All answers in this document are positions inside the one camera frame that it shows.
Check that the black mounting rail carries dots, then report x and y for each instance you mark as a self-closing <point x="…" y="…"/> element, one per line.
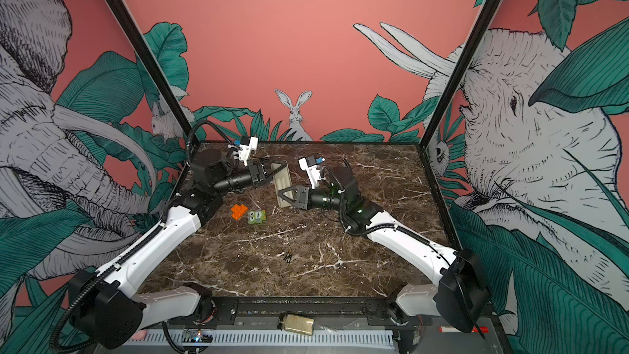
<point x="374" y="310"/>

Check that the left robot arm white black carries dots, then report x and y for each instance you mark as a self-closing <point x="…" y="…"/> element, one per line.
<point x="105" y="306"/>

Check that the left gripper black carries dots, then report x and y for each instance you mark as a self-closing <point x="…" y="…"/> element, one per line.
<point x="257" y="174"/>

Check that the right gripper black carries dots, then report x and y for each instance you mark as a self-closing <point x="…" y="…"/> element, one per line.
<point x="308" y="198"/>

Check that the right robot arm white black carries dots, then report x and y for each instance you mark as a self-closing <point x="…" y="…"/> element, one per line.
<point x="458" y="290"/>

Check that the white remote control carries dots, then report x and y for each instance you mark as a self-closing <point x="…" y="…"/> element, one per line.
<point x="282" y="180"/>

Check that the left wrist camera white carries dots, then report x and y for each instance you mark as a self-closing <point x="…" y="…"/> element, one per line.
<point x="246" y="146"/>

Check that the small circuit board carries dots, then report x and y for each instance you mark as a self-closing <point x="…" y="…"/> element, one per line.
<point x="197" y="337"/>

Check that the brass metal box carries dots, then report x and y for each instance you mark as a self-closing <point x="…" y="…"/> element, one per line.
<point x="297" y="324"/>

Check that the red white marker pen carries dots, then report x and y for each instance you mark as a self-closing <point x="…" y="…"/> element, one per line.
<point x="452" y="330"/>

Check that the white slotted cable duct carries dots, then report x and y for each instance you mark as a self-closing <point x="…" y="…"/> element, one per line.
<point x="380" y="339"/>

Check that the orange toy brick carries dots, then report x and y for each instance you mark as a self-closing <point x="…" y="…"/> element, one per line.
<point x="238" y="211"/>

